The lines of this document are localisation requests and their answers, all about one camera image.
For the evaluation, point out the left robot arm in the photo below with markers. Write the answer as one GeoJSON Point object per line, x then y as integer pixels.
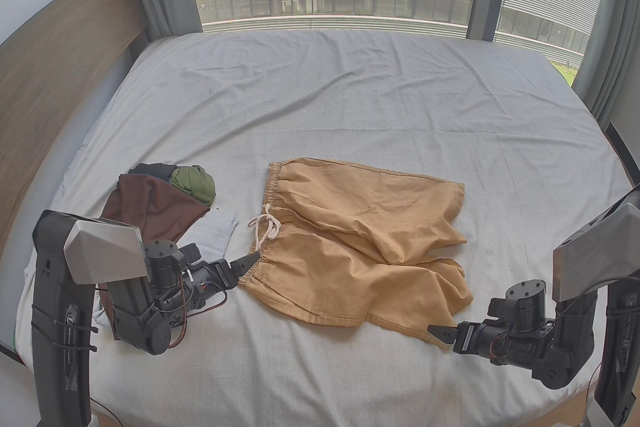
{"type": "Point", "coordinates": [60, 315]}

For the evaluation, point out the brown garment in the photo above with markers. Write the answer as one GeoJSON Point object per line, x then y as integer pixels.
{"type": "Point", "coordinates": [150, 210]}

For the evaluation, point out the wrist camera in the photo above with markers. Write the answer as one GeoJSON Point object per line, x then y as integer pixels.
{"type": "Point", "coordinates": [189, 254]}
{"type": "Point", "coordinates": [499, 310]}

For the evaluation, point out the black garment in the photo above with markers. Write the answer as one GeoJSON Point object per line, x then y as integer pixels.
{"type": "Point", "coordinates": [152, 170]}

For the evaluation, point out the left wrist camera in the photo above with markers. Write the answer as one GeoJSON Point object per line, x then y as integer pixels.
{"type": "Point", "coordinates": [189, 254]}

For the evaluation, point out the green garment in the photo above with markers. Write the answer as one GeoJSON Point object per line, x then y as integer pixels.
{"type": "Point", "coordinates": [192, 182]}

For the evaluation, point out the pale grey garment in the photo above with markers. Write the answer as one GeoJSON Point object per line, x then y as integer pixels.
{"type": "Point", "coordinates": [215, 227]}

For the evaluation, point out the bed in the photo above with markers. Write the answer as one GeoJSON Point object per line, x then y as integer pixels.
{"type": "Point", "coordinates": [350, 114]}

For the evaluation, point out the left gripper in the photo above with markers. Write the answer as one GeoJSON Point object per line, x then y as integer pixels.
{"type": "Point", "coordinates": [215, 280]}

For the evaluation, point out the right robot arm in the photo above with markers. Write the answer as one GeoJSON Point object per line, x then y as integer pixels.
{"type": "Point", "coordinates": [575, 265]}

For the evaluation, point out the tan shorts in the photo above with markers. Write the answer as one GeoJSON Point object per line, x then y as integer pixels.
{"type": "Point", "coordinates": [350, 240]}

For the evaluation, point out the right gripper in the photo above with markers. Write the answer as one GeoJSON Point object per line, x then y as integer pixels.
{"type": "Point", "coordinates": [475, 339]}

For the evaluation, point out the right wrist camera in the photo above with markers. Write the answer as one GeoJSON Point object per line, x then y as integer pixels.
{"type": "Point", "coordinates": [499, 310]}

